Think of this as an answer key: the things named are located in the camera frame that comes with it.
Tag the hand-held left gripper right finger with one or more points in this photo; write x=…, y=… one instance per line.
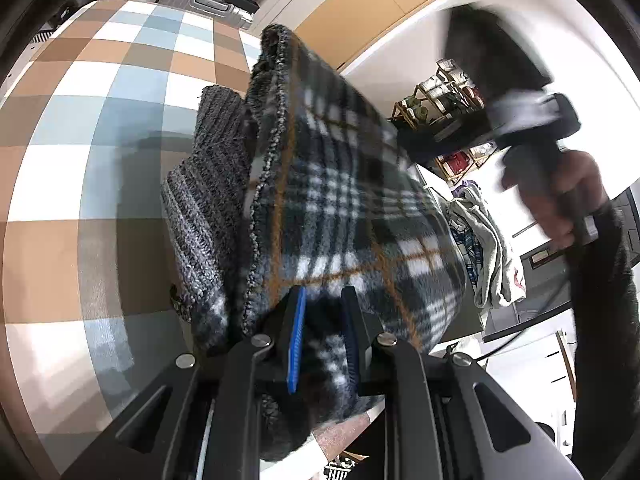
x=353, y=355

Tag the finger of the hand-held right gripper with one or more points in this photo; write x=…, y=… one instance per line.
x=450, y=135

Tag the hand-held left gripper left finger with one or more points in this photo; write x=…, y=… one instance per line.
x=297, y=340

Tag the plaid fleece jacket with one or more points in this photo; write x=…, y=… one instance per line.
x=340, y=210

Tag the person's right forearm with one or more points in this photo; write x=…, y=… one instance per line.
x=605, y=335

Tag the person's right hand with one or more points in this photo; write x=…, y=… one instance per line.
x=575, y=185

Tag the wooden shoe rack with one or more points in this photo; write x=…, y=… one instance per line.
x=425, y=105

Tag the blue plaid shirt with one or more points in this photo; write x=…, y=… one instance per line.
x=465, y=250

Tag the grey hoodie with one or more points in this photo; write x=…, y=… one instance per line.
x=495, y=250

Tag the checkered bed sheet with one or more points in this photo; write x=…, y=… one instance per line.
x=100, y=160

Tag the silver suitcase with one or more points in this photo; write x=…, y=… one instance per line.
x=210, y=10

